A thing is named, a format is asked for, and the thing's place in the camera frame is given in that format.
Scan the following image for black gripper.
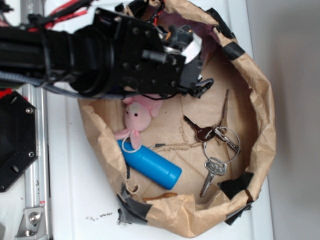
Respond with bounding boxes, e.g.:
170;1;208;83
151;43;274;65
94;8;214;99

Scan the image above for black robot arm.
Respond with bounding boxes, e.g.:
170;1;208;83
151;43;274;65
0;0;214;100

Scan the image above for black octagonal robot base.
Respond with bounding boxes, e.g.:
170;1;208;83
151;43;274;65
0;91;38;193

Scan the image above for pink plush bunny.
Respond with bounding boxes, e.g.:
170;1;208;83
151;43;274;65
114;94;163;150

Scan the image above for brass round-head key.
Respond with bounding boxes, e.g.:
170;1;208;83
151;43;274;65
183;115;216;143

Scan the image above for small silver key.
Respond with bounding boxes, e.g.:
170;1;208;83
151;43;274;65
214;128;241;153

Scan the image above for long bronze key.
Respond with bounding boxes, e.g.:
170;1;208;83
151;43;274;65
219;89;229;127

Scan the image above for blue plastic bottle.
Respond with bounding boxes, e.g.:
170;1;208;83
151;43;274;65
117;140;182;190

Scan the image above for brown paper bag bin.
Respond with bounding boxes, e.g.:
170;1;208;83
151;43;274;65
78;0;276;238

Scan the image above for silver key with emblem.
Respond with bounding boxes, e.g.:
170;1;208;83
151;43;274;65
199;160;227;198

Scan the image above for white tray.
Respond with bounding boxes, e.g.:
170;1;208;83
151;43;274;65
47;0;274;240

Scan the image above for large silver key ring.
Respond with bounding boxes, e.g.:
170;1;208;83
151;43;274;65
202;126;242;165

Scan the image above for red and black cables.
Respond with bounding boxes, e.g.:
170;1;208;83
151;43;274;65
0;0;101;33

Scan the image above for aluminium extrusion rail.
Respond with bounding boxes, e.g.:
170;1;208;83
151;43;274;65
21;0;50;208

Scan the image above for metal corner bracket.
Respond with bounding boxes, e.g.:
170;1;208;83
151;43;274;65
14;206;47;240

